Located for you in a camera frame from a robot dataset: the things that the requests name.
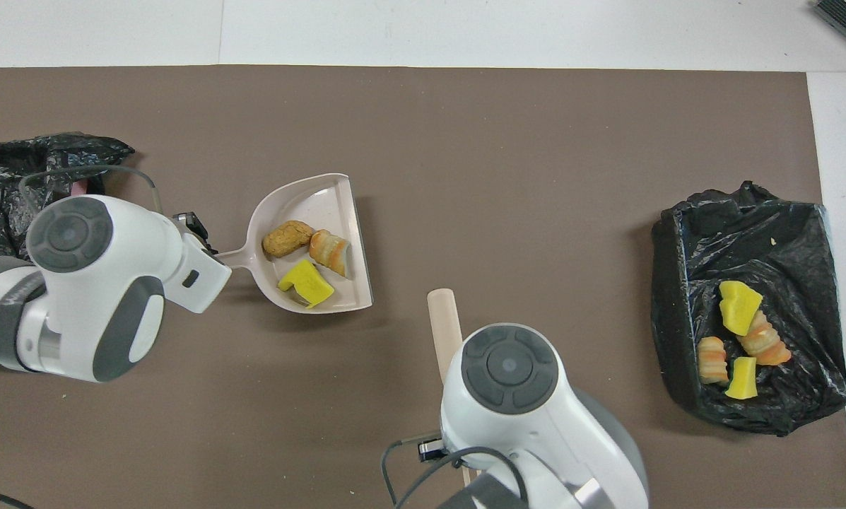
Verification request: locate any beige plastic dustpan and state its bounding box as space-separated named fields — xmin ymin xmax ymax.
xmin=214 ymin=173 xmax=374 ymax=314

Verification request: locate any pale striped bread piece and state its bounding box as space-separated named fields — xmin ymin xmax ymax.
xmin=698 ymin=336 xmax=729 ymax=385

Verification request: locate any brown bread roll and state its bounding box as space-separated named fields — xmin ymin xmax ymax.
xmin=262 ymin=220 xmax=316 ymax=259

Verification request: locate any orange striped bread piece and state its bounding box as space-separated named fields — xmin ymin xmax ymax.
xmin=739 ymin=310 xmax=793 ymax=366
xmin=309 ymin=229 xmax=351 ymax=277

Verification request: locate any yellow sponge with green layer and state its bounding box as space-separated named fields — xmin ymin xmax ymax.
xmin=725 ymin=356 xmax=758 ymax=400

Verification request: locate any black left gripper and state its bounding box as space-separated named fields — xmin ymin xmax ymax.
xmin=175 ymin=211 xmax=217 ymax=255

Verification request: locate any blue bin with black bag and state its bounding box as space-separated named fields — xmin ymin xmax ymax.
xmin=651 ymin=180 xmax=846 ymax=437

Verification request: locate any large yellow sponge piece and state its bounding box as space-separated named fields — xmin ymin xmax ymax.
xmin=719 ymin=281 xmax=764 ymax=337

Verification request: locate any brown table mat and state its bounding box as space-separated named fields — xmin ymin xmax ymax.
xmin=0 ymin=65 xmax=846 ymax=509

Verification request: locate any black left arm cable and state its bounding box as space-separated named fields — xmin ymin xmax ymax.
xmin=0 ymin=165 xmax=163 ymax=509

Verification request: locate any beige brush with black bristles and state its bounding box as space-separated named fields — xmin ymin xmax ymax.
xmin=427 ymin=288 xmax=473 ymax=488

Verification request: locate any notched yellow sponge piece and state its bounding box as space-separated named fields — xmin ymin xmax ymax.
xmin=278 ymin=259 xmax=336 ymax=310

